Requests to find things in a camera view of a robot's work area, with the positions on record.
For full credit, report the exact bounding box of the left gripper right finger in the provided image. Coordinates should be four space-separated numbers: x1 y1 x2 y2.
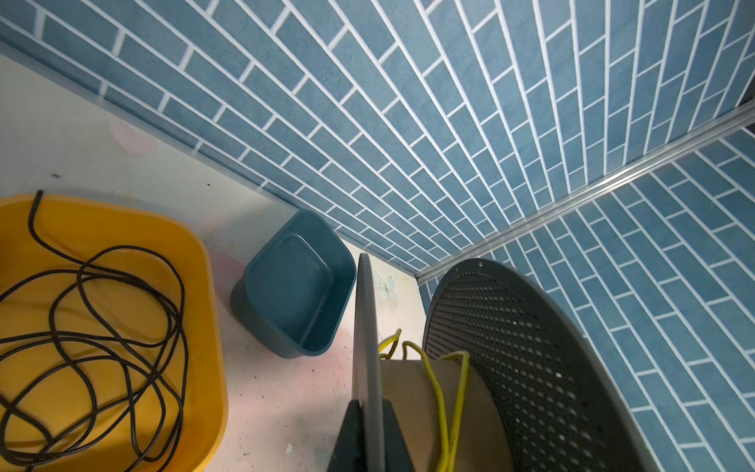
383 399 415 472

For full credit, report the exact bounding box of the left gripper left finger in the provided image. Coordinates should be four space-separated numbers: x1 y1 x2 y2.
328 400 363 472

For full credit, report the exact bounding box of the yellow cable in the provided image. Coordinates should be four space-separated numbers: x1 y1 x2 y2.
376 328 471 472

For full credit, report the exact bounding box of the grey cable spool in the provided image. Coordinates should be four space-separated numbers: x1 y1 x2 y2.
351 255 657 471

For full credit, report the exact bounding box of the teal plastic bin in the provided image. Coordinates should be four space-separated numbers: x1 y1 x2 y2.
230 210 357 359

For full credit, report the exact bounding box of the yellow plastic bin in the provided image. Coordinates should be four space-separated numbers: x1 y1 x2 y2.
1 192 228 471

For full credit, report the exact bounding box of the black cable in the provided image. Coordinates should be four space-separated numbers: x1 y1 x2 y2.
0 190 190 472

